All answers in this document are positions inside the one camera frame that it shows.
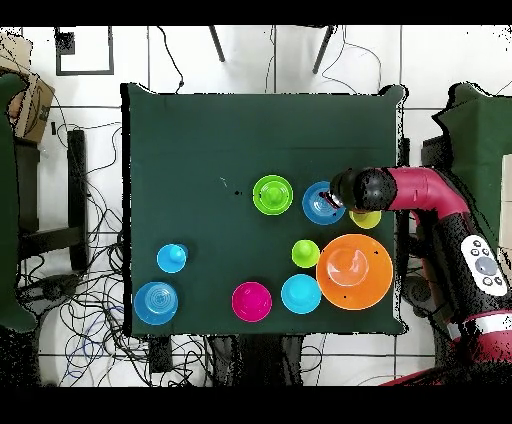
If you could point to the black knobbed floor stand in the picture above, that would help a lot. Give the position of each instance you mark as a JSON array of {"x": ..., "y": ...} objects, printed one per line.
[{"x": 54, "y": 288}]

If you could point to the dark green tablecloth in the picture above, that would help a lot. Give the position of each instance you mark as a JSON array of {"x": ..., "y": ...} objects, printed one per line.
[{"x": 260, "y": 140}]

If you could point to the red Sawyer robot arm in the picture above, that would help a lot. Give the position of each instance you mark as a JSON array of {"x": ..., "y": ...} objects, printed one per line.
[{"x": 420, "y": 188}]

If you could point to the large orange plastic bowl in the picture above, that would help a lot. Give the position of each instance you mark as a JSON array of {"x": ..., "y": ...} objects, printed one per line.
[{"x": 380, "y": 280}]

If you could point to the pale cardboard box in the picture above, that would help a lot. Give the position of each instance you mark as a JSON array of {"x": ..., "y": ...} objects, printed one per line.
[{"x": 14, "y": 56}]

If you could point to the blue plastic bowl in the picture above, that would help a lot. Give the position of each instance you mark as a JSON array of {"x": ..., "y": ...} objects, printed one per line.
[
  {"x": 314, "y": 212},
  {"x": 156, "y": 304}
]

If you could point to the yellow plastic cup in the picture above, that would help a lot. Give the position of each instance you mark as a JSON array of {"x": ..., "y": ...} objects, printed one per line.
[{"x": 366, "y": 220}]

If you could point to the light green plastic cup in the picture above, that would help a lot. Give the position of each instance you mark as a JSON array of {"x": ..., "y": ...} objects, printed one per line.
[{"x": 306, "y": 258}]

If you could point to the black equipment cabinet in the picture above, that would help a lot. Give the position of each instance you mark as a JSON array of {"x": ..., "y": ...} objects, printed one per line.
[{"x": 434, "y": 152}]

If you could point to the white box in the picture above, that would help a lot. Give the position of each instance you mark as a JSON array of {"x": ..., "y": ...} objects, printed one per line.
[{"x": 507, "y": 180}]

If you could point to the pink plastic bowl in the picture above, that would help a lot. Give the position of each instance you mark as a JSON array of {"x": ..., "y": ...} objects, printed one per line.
[{"x": 252, "y": 302}]

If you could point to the black tripod leg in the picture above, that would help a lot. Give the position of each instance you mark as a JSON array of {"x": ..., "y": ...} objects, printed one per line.
[
  {"x": 217, "y": 46},
  {"x": 323, "y": 50}
]

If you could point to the brown cardboard box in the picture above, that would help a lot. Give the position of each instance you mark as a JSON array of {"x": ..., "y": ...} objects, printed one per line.
[{"x": 34, "y": 108}]

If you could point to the cyan plastic bowl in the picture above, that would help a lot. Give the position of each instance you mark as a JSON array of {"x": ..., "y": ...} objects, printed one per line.
[{"x": 300, "y": 296}]

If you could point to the green cloth side table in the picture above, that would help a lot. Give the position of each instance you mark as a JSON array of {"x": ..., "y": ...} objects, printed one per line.
[
  {"x": 480, "y": 140},
  {"x": 6, "y": 200}
]

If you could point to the grey floor stand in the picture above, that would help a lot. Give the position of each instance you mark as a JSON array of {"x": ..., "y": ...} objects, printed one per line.
[{"x": 416, "y": 294}]

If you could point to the black bench frame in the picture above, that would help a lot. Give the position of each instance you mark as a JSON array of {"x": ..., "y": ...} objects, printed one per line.
[{"x": 76, "y": 180}]

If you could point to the blue plastic cup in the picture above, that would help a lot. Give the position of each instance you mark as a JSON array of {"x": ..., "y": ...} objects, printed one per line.
[{"x": 170, "y": 260}]

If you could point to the black floor frame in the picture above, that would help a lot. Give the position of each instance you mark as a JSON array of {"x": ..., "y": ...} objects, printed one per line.
[{"x": 84, "y": 72}]

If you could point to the green plastic bowl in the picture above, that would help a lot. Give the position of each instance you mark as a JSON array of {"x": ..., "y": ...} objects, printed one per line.
[{"x": 260, "y": 206}]

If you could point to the black power adapter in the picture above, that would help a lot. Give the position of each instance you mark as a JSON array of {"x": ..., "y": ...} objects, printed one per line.
[{"x": 160, "y": 356}]

